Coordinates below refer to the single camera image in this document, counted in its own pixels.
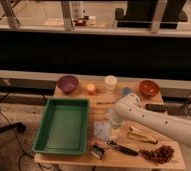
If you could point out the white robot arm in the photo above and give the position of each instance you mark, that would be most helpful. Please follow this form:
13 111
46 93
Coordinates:
128 108

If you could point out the purple bowl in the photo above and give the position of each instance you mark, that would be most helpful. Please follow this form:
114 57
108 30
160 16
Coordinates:
67 84

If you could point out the red bowl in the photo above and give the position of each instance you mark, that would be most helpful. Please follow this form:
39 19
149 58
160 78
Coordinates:
148 88

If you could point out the orange fruit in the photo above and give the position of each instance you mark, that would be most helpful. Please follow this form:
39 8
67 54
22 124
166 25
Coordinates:
91 89

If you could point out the thin metal utensil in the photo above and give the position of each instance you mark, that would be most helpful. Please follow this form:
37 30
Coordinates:
105 103

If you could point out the blue plastic cup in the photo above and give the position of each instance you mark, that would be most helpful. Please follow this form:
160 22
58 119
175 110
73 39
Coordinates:
125 91

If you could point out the green plastic tray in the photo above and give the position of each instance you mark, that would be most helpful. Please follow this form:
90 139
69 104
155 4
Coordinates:
64 127

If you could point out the wooden table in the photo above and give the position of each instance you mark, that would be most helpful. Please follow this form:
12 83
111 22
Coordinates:
111 158

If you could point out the black binder clip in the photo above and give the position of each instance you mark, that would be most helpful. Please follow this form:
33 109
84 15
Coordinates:
97 151

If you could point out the dark red grape bunch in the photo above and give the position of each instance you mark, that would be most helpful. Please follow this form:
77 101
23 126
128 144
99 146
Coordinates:
160 155

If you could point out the black handled knife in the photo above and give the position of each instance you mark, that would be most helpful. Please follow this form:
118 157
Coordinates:
122 149

